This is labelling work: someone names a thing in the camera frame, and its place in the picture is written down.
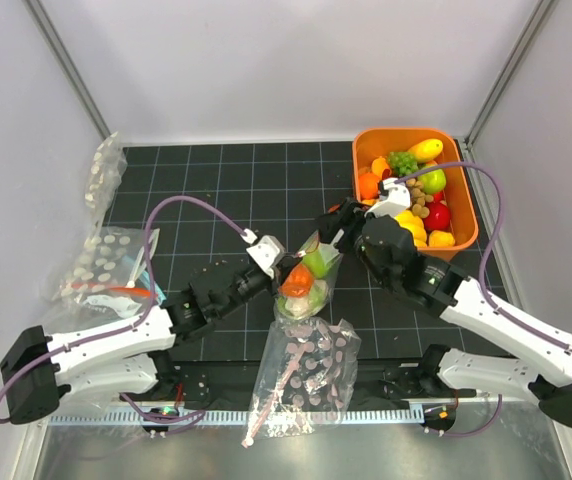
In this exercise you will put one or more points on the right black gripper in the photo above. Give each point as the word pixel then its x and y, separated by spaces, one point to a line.
pixel 329 225

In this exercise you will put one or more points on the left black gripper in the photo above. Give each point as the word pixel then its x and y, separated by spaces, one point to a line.
pixel 268 281

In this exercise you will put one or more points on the green bell pepper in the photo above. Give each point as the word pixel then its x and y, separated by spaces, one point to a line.
pixel 320 260

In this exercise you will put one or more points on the orange pumpkin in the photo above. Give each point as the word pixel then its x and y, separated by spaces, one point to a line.
pixel 298 283

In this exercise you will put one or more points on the clear bag orange zipper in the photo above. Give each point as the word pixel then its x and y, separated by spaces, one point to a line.
pixel 309 245

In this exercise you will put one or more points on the white cauliflower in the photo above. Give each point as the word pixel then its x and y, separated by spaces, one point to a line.
pixel 303 307

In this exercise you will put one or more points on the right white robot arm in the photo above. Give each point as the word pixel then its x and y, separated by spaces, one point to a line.
pixel 538 367

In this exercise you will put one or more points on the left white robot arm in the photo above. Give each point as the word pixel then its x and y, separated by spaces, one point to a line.
pixel 38 369

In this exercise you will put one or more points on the clear bag white dots flat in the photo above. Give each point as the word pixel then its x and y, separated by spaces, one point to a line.
pixel 111 262

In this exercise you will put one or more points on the clear bag pink dots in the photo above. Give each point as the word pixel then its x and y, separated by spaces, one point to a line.
pixel 305 380

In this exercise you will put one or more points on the clear bag white dots upright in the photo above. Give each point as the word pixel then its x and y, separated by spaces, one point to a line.
pixel 107 169

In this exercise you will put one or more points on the orange tangerine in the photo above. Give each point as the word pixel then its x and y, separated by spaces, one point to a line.
pixel 368 184

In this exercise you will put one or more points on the black grid mat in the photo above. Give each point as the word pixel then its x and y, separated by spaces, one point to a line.
pixel 199 194

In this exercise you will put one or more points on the small orange persimmon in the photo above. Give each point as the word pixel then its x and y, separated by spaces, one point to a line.
pixel 381 167

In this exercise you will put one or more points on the brown longan cluster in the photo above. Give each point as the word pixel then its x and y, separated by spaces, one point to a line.
pixel 419 198

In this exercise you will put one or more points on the orange plastic basket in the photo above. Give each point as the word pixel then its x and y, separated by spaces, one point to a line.
pixel 375 142

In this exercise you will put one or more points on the green grapes bunch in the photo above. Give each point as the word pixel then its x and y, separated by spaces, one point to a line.
pixel 402 164

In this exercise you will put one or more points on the red pomegranate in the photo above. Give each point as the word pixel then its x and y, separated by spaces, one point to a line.
pixel 439 217

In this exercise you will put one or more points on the yellow lemon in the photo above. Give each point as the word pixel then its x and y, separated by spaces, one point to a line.
pixel 441 239

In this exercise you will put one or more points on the yellow mango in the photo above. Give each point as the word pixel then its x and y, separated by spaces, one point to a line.
pixel 426 150

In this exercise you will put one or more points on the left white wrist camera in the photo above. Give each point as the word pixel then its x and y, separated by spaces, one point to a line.
pixel 266 254

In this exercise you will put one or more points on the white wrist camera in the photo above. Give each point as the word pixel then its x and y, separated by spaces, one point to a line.
pixel 266 254
pixel 394 198

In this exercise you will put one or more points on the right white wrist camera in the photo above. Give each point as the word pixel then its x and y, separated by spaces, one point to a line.
pixel 394 198

